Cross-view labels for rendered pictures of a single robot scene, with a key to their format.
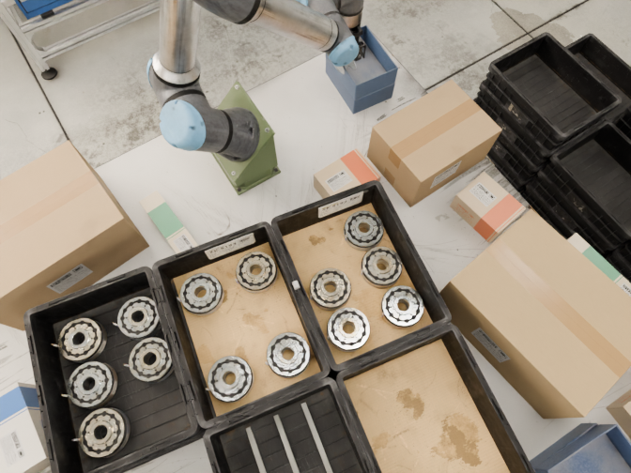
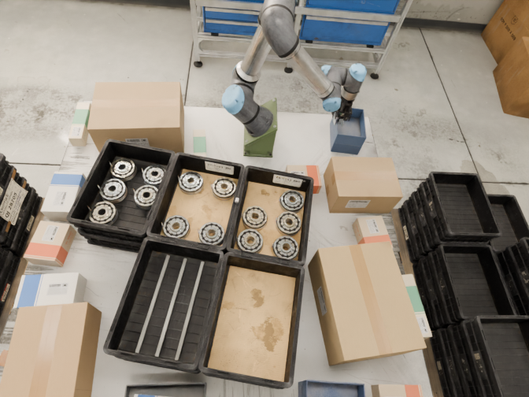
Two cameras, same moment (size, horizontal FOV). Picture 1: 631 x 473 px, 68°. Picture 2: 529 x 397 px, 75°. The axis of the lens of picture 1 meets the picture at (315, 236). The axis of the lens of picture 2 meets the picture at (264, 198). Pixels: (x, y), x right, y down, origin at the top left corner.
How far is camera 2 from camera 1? 0.44 m
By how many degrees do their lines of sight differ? 13
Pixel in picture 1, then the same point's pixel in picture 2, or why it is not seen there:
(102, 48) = (231, 65)
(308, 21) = (316, 76)
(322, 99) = (319, 135)
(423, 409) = (261, 305)
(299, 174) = (281, 163)
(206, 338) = (179, 204)
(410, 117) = (355, 163)
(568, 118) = (464, 229)
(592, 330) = (381, 321)
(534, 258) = (373, 265)
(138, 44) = not seen: hidden behind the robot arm
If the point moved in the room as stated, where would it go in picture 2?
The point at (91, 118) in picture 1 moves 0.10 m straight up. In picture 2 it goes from (203, 94) to (202, 86)
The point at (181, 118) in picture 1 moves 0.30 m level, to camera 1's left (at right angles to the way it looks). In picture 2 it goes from (234, 94) to (179, 65)
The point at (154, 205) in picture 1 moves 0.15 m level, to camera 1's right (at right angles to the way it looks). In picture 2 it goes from (199, 135) to (223, 149)
